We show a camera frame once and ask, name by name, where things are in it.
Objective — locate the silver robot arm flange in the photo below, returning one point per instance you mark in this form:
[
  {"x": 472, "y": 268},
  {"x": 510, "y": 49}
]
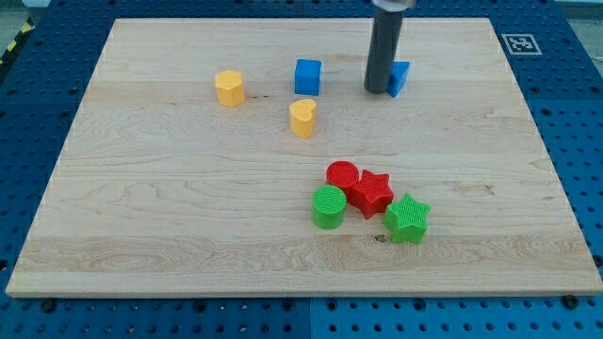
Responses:
[{"x": 394, "y": 5}]

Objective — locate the blue cube block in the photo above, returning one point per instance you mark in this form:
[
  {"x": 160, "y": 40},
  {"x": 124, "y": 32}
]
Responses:
[{"x": 307, "y": 77}]

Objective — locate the blue triangle block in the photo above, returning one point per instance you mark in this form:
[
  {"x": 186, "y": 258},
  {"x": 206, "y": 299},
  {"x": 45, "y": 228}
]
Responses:
[{"x": 397, "y": 77}]

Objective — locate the red cylinder block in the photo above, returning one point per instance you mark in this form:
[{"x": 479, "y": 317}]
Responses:
[{"x": 342, "y": 174}]

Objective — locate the green cylinder block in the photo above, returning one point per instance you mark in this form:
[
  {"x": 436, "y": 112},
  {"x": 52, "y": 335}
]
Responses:
[{"x": 328, "y": 207}]

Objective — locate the yellow heart block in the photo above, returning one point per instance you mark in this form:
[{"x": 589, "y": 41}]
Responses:
[{"x": 303, "y": 117}]

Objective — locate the red star block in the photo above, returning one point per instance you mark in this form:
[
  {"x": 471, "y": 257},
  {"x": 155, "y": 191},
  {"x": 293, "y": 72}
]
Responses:
[{"x": 371, "y": 194}]

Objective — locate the light wooden board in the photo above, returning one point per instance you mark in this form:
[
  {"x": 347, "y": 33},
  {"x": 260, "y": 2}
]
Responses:
[{"x": 161, "y": 192}]

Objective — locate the yellow hexagon block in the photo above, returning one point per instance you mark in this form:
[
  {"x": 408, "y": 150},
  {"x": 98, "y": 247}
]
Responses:
[{"x": 230, "y": 88}]

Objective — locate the green star block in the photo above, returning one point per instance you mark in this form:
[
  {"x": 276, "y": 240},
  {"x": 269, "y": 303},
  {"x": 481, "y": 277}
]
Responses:
[{"x": 407, "y": 220}]

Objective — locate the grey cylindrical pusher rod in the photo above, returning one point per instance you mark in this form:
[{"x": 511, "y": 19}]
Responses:
[{"x": 382, "y": 49}]

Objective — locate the white fiducial marker tag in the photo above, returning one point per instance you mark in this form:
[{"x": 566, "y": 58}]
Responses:
[{"x": 521, "y": 44}]

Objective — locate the black bolt left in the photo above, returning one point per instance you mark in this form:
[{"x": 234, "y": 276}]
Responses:
[{"x": 47, "y": 306}]

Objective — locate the black bolt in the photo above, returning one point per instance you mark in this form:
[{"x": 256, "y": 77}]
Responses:
[
  {"x": 47, "y": 306},
  {"x": 570, "y": 302}
]

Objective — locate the black bolt right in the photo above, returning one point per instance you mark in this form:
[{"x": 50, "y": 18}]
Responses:
[{"x": 570, "y": 302}]

